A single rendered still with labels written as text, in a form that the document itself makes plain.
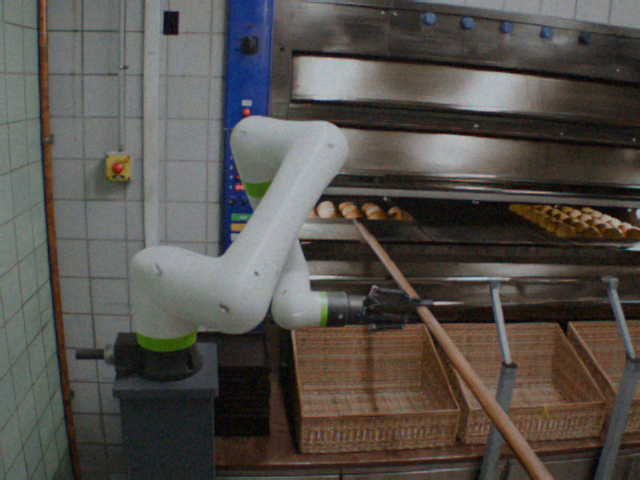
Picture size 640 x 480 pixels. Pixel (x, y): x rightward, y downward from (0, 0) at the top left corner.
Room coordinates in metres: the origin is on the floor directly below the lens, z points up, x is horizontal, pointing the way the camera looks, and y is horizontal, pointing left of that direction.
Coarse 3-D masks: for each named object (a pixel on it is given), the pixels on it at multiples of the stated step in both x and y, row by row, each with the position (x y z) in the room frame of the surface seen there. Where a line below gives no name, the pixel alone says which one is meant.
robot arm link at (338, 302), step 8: (328, 296) 1.41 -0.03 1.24; (336, 296) 1.41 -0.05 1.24; (344, 296) 1.41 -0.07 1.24; (328, 304) 1.39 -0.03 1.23; (336, 304) 1.39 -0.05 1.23; (344, 304) 1.39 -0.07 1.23; (328, 312) 1.38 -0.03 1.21; (336, 312) 1.38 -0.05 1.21; (344, 312) 1.38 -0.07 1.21; (328, 320) 1.38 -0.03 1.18; (336, 320) 1.38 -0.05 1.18; (344, 320) 1.39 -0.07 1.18
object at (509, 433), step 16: (368, 240) 2.13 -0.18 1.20; (384, 256) 1.90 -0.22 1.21; (400, 288) 1.63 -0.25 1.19; (432, 320) 1.35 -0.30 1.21; (448, 336) 1.26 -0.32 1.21; (448, 352) 1.19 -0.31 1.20; (464, 368) 1.10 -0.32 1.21; (480, 384) 1.02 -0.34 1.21; (480, 400) 0.98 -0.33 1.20; (496, 416) 0.91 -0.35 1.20; (512, 432) 0.85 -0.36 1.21; (512, 448) 0.82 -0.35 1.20; (528, 448) 0.80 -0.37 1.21; (528, 464) 0.77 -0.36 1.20
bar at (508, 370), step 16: (496, 288) 1.82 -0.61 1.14; (608, 288) 1.90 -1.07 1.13; (496, 304) 1.78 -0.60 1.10; (496, 320) 1.75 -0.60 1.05; (624, 320) 1.80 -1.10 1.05; (624, 336) 1.75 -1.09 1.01; (512, 368) 1.61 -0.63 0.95; (624, 368) 1.70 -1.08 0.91; (512, 384) 1.61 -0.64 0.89; (624, 384) 1.68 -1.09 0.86; (496, 400) 1.63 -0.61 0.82; (624, 400) 1.67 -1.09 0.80; (624, 416) 1.67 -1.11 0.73; (496, 432) 1.61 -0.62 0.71; (608, 432) 1.70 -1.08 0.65; (496, 448) 1.61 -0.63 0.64; (608, 448) 1.67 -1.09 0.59; (496, 464) 1.61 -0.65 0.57; (608, 464) 1.67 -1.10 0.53
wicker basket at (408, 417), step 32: (320, 352) 2.07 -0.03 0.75; (352, 352) 2.09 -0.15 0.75; (416, 352) 2.13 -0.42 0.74; (320, 384) 2.04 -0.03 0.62; (352, 384) 2.06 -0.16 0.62; (384, 384) 2.07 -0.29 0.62; (416, 384) 2.10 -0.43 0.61; (448, 384) 1.83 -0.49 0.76; (320, 416) 1.63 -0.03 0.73; (352, 416) 1.65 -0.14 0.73; (384, 416) 1.66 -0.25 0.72; (416, 416) 1.68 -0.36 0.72; (448, 416) 1.70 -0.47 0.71; (320, 448) 1.63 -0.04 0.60; (352, 448) 1.65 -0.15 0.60; (384, 448) 1.67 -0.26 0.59; (416, 448) 1.68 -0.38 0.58
